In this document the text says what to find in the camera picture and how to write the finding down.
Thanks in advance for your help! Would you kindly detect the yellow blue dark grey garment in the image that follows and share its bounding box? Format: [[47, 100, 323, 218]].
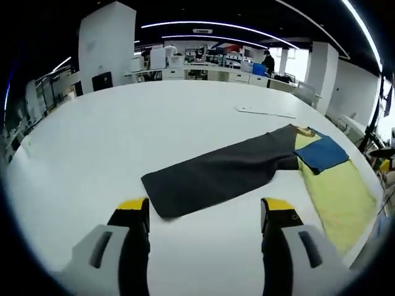
[[141, 123, 378, 256]]

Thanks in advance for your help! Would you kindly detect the white template strip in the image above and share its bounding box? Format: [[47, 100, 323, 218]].
[[235, 106, 297, 120]]

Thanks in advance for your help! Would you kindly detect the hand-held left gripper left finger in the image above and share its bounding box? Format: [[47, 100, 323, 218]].
[[60, 197, 151, 296]]

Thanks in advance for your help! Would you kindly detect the white desk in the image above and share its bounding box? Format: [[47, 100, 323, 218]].
[[338, 113, 368, 142]]

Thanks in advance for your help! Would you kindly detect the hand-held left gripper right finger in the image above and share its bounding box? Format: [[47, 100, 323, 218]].
[[260, 197, 348, 296]]

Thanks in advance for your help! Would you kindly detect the short curved ceiling light strip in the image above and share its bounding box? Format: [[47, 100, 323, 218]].
[[162, 35, 268, 49]]

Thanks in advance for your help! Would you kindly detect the white office chair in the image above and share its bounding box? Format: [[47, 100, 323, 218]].
[[293, 82, 322, 109]]

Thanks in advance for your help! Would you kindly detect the straight ceiling light strip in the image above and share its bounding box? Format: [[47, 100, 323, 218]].
[[341, 0, 384, 72]]

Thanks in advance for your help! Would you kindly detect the black square box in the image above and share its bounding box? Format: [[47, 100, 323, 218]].
[[91, 71, 112, 92]]

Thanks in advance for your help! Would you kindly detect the tall white box machine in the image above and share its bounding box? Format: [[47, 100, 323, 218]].
[[150, 48, 167, 70]]

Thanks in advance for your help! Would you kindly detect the black camera stand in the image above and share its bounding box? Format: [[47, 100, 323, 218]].
[[359, 75, 388, 152]]

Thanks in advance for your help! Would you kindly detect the long curved ceiling light strip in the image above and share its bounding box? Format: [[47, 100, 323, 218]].
[[141, 21, 299, 49]]

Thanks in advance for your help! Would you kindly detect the long white counter with drawers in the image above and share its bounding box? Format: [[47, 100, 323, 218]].
[[125, 63, 306, 93]]

